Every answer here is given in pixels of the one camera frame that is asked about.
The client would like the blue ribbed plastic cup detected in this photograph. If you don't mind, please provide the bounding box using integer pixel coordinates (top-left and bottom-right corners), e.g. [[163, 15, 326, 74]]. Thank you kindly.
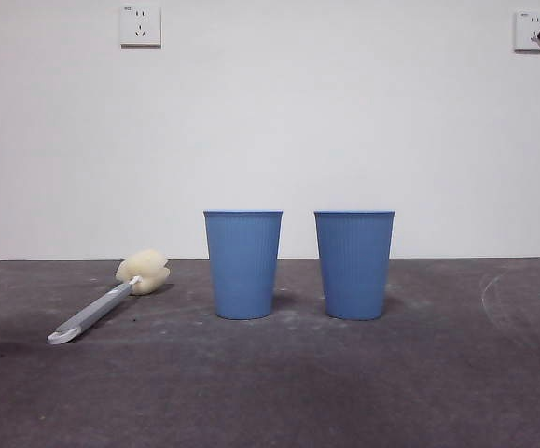
[[313, 210, 396, 322], [202, 209, 284, 321]]

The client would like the grey-handled sponge cup brush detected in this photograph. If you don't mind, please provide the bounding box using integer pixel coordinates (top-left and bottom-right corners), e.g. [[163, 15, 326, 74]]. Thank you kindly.
[[47, 248, 173, 347]]

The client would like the white wall socket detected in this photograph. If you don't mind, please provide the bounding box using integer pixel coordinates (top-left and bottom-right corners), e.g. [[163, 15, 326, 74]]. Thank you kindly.
[[119, 4, 162, 49], [513, 9, 540, 53]]

